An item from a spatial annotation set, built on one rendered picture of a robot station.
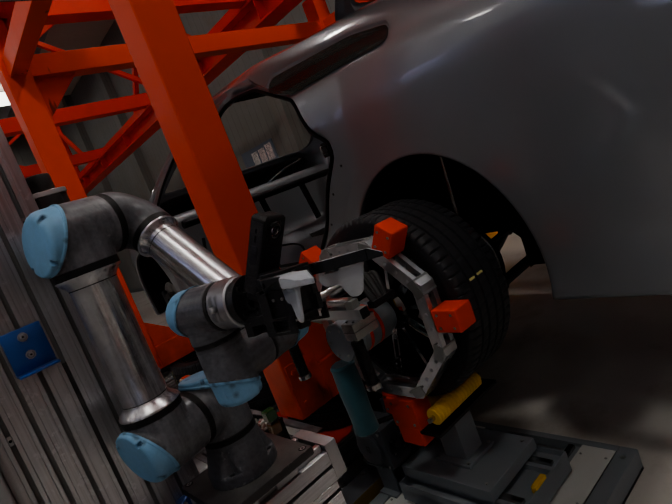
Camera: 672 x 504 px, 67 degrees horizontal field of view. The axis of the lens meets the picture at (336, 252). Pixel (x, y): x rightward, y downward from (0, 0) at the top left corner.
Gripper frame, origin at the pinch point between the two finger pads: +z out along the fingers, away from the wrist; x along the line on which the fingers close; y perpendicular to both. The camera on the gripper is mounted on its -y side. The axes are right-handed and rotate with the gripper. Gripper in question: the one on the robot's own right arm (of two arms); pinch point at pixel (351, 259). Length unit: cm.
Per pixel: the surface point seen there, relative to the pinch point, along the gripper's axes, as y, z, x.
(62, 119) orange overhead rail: -246, -601, -307
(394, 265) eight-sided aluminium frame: 10, -41, -78
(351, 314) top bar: 19, -49, -61
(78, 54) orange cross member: -169, -279, -151
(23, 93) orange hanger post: -143, -288, -112
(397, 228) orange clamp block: 0, -38, -79
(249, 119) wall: -255, -610, -664
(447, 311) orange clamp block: 25, -28, -76
